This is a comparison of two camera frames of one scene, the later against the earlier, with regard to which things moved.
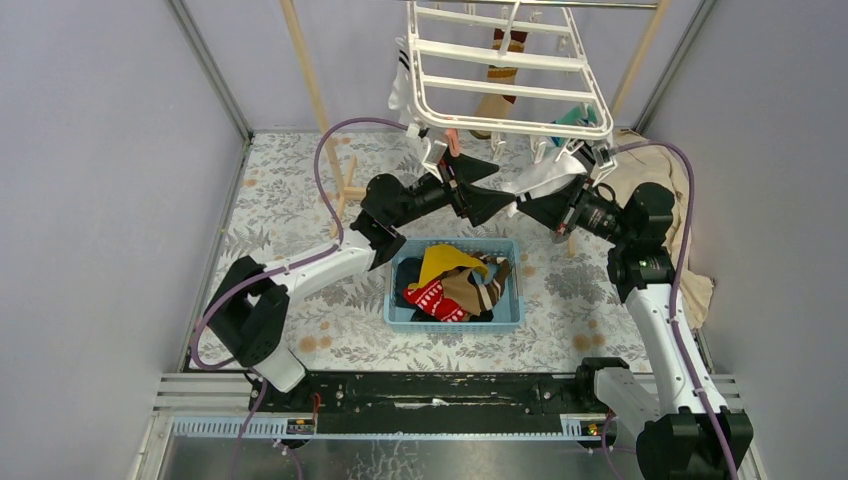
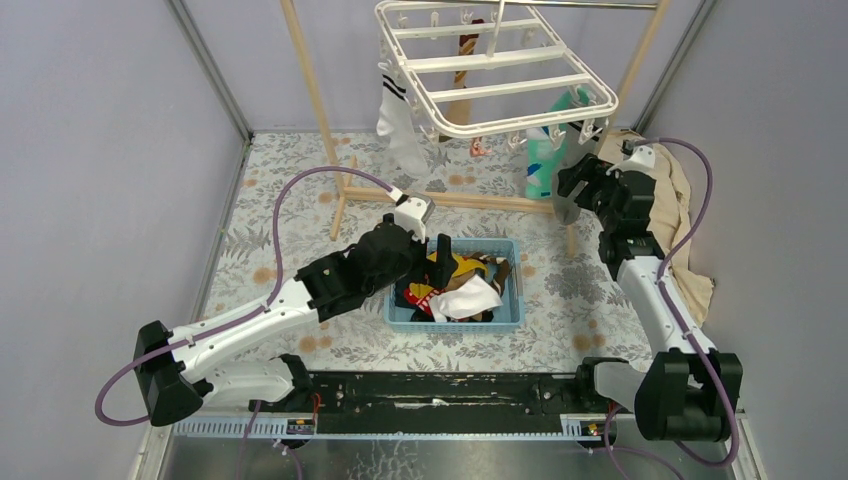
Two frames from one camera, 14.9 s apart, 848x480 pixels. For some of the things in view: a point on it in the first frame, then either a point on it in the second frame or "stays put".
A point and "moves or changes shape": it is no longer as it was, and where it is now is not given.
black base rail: [429, 403] stays put
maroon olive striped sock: [500, 105] -> [460, 112]
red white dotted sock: [429, 296] stays put
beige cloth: [645, 159] stays put
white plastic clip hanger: [503, 69] moves or changes shape
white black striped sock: [401, 93] moves or changes shape
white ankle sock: [554, 169] -> [469, 298]
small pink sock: [453, 139] -> [476, 149]
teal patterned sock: [574, 116] -> [543, 157]
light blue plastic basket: [508, 316] stays put
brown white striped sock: [492, 290] stays put
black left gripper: [476, 202] -> [436, 274]
